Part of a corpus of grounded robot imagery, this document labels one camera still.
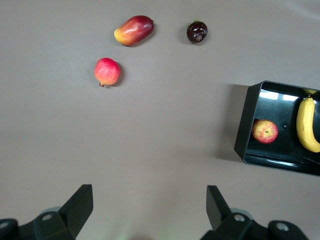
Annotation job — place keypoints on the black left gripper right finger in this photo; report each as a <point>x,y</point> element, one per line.
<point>220,212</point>

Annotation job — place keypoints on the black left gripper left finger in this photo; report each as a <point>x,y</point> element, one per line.
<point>72,215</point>

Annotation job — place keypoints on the yellow banana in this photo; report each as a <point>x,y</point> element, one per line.
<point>305,122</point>

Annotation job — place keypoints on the brown table mat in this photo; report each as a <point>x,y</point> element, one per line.
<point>160,125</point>

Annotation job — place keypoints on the black plastic box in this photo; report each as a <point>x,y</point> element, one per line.
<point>275,110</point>

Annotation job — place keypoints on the red yellow mango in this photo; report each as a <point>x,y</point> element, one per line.
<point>133,31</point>

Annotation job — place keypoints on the dark purple mangosteen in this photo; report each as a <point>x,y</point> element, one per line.
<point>197,31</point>

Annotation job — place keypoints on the red yellow apple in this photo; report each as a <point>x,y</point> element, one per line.
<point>265,131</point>

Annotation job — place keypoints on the red pomegranate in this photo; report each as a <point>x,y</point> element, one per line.
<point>107,71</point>

